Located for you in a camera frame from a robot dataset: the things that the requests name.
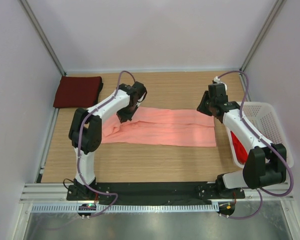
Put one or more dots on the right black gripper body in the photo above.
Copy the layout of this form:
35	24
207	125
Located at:
210	103

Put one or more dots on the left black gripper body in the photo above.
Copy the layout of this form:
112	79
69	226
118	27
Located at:
132	105

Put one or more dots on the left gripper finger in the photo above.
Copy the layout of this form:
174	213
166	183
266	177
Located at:
123	116
131	112

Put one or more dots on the pink t-shirt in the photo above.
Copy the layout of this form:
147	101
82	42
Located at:
154	126

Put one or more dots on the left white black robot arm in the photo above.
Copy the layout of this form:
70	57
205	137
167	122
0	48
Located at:
86	134

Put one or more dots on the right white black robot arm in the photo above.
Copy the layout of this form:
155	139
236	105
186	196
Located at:
266	162

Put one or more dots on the folded black t-shirt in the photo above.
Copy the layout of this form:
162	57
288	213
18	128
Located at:
100	87

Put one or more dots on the white plastic basket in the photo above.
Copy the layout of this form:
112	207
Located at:
262	119

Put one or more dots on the folded dark red t-shirt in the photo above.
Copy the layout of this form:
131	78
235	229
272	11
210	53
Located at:
76	92

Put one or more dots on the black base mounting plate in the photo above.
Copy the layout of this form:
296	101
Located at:
167	193

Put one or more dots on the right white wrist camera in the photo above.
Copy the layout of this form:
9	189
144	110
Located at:
217	80

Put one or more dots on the white slotted cable duct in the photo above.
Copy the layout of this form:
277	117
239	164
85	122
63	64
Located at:
91	208

